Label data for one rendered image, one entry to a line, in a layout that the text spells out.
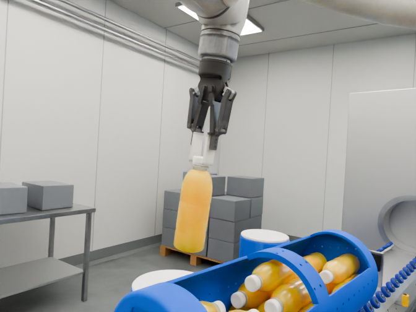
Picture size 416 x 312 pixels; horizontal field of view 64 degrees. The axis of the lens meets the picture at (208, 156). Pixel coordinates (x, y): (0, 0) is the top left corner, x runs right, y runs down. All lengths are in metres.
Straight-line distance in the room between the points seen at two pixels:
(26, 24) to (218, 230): 3.17
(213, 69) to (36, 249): 3.71
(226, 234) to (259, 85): 3.17
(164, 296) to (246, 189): 3.88
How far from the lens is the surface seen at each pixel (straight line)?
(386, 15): 0.71
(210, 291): 0.98
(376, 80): 5.78
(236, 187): 4.55
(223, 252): 4.31
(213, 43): 0.75
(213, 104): 0.74
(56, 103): 4.17
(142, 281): 1.24
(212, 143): 0.74
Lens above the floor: 1.49
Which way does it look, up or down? level
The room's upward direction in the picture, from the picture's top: 3 degrees clockwise
